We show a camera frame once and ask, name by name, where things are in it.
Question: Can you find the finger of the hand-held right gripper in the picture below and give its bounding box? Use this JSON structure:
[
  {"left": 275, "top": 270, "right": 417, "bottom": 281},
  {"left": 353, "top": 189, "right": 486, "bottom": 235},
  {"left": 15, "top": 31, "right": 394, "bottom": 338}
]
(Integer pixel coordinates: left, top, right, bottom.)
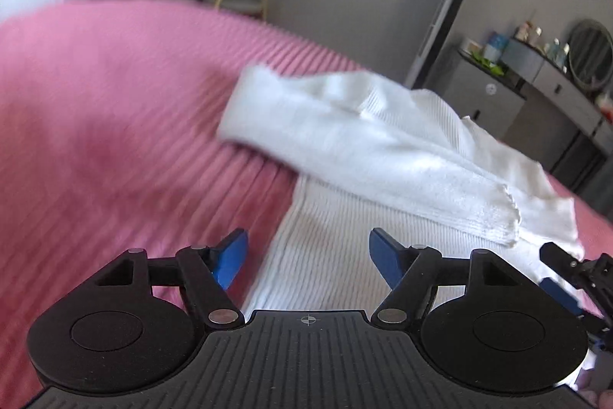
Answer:
[
  {"left": 539, "top": 242, "right": 613, "bottom": 291},
  {"left": 540, "top": 277, "right": 584, "bottom": 316}
]

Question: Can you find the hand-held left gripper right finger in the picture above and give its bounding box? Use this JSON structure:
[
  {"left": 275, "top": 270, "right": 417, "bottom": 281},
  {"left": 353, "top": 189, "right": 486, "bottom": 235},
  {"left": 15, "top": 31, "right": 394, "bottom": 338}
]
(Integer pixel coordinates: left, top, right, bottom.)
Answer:
[{"left": 369, "top": 228, "right": 528, "bottom": 329}]

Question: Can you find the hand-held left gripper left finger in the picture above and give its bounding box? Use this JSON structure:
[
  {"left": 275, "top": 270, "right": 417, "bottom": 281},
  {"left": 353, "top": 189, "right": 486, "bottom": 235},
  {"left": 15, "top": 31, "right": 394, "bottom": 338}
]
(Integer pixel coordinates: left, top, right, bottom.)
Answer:
[{"left": 93, "top": 228, "right": 250, "bottom": 329}]

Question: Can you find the white knit sweater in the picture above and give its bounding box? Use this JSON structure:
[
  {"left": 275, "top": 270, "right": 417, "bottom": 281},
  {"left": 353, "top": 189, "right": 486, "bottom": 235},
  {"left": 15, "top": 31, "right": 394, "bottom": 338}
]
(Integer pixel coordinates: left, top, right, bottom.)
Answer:
[{"left": 216, "top": 64, "right": 586, "bottom": 314}]

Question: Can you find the pink plush toy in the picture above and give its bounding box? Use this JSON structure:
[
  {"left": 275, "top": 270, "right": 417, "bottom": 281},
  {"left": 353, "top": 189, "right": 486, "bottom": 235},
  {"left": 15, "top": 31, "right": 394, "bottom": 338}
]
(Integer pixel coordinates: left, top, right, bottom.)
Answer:
[{"left": 595, "top": 92, "right": 613, "bottom": 123}]

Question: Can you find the grey vanity desk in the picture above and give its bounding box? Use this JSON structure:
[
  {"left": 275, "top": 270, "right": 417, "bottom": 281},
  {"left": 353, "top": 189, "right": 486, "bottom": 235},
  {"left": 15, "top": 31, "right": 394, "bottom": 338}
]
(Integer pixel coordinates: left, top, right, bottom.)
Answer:
[{"left": 500, "top": 38, "right": 613, "bottom": 199}]

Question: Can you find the pink ribbed blanket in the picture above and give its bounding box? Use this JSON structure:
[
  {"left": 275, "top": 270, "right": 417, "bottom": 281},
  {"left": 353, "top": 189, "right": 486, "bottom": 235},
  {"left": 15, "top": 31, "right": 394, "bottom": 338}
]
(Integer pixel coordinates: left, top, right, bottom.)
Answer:
[{"left": 0, "top": 0, "right": 613, "bottom": 409}]

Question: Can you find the grey bedside cabinet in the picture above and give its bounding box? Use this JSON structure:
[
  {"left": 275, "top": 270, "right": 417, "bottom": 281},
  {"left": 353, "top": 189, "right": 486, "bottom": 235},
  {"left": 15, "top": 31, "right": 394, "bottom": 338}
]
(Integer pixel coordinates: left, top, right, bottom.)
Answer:
[{"left": 438, "top": 47, "right": 528, "bottom": 141}]

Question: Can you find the green tray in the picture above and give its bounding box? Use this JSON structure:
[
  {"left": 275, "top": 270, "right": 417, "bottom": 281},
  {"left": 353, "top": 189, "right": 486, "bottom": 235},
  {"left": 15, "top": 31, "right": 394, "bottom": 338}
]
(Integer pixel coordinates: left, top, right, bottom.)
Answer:
[{"left": 467, "top": 52, "right": 508, "bottom": 77}]

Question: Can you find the round vanity mirror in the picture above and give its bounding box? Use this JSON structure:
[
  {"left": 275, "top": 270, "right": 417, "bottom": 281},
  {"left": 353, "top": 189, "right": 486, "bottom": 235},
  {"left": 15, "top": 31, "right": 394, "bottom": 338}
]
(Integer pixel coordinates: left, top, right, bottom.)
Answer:
[{"left": 567, "top": 18, "right": 613, "bottom": 92}]

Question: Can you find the blue and white canister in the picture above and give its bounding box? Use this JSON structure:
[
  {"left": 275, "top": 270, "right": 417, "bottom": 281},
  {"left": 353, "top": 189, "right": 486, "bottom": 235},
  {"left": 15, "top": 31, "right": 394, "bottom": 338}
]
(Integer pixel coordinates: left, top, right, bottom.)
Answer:
[{"left": 481, "top": 31, "right": 509, "bottom": 62}]

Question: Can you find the row of cosmetic bottles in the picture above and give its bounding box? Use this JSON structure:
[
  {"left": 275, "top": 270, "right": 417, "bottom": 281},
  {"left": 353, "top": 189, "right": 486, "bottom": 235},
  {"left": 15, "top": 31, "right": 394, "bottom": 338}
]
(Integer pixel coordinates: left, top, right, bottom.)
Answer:
[{"left": 513, "top": 20, "right": 572, "bottom": 69}]

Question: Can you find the white tower fan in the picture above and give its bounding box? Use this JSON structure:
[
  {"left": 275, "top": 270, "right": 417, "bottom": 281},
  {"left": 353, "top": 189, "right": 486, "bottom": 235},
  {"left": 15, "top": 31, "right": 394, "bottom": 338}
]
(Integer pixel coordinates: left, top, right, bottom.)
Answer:
[{"left": 405, "top": 0, "right": 477, "bottom": 91}]

